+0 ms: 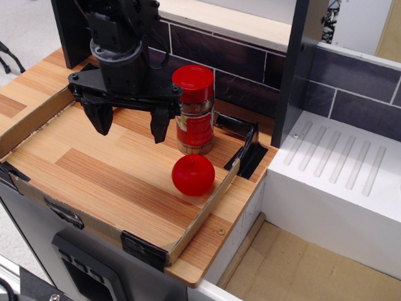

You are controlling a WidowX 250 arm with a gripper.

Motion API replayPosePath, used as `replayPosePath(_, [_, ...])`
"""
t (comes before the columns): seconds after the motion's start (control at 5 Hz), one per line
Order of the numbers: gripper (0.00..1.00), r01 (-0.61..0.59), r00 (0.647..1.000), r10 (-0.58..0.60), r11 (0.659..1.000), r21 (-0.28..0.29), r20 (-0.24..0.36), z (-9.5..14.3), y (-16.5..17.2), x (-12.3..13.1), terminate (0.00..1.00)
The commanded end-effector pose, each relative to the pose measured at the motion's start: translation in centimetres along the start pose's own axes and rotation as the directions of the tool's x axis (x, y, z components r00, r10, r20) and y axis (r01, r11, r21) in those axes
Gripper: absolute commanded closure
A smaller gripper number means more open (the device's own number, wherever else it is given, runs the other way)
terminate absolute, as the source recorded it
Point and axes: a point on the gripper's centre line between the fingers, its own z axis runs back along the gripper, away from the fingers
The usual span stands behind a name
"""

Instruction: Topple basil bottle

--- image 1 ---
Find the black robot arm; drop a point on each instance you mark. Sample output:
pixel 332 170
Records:
pixel 121 25

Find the dark grey cabinet post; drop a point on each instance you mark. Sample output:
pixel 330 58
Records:
pixel 306 33

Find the red plastic apple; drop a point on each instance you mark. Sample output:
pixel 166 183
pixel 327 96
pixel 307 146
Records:
pixel 193 175

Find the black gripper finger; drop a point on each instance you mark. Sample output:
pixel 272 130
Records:
pixel 100 116
pixel 159 124

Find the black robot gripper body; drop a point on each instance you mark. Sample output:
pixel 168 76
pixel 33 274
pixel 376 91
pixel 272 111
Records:
pixel 125 80

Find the red-lidded basil spice bottle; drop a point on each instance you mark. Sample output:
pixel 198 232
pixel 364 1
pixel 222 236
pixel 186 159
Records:
pixel 194 126

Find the black oven control panel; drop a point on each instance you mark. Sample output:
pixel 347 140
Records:
pixel 92 278

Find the white dish drainer sink unit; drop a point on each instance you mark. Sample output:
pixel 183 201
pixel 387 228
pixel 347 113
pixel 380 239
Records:
pixel 338 187

